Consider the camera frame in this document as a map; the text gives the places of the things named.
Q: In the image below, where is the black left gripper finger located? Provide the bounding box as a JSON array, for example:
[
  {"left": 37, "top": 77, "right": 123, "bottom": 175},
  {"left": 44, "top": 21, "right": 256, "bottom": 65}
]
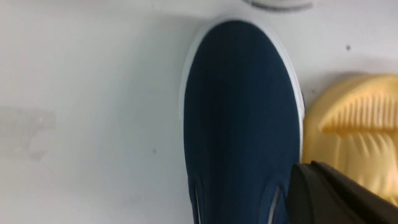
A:
[{"left": 285, "top": 161, "right": 398, "bottom": 224}]

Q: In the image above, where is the navy slip-on shoe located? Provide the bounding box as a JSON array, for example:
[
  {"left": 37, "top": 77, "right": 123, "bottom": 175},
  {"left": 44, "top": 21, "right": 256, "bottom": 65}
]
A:
[
  {"left": 181, "top": 17, "right": 305, "bottom": 224},
  {"left": 243, "top": 0, "right": 315, "bottom": 12}
]

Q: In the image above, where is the left yellow slide sandal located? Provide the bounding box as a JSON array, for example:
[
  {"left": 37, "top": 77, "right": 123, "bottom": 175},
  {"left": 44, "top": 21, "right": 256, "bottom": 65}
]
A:
[{"left": 302, "top": 74, "right": 398, "bottom": 206}]

